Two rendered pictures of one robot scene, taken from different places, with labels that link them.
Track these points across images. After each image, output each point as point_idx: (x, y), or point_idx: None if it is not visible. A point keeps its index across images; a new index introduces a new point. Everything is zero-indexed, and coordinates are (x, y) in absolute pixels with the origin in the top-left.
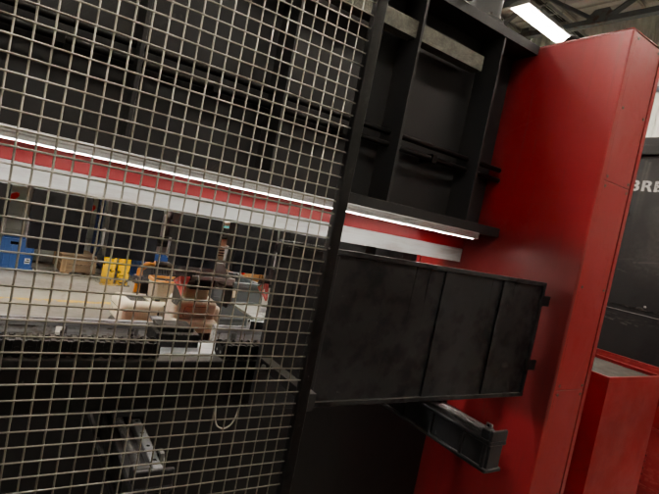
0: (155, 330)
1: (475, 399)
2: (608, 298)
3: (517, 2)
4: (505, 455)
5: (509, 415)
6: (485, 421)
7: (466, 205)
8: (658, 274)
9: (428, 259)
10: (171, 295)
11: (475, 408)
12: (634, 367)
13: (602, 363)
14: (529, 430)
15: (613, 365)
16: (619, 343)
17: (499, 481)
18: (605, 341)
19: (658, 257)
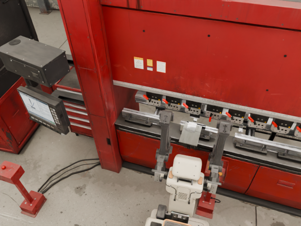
0: (248, 115)
1: (129, 104)
2: (0, 63)
3: None
4: (135, 102)
5: (134, 94)
6: (131, 103)
7: None
8: (6, 37)
9: (108, 94)
10: (194, 202)
11: (129, 105)
12: (70, 68)
13: (74, 75)
14: (136, 91)
15: (71, 73)
16: (16, 75)
17: (135, 108)
18: (13, 80)
19: (1, 30)
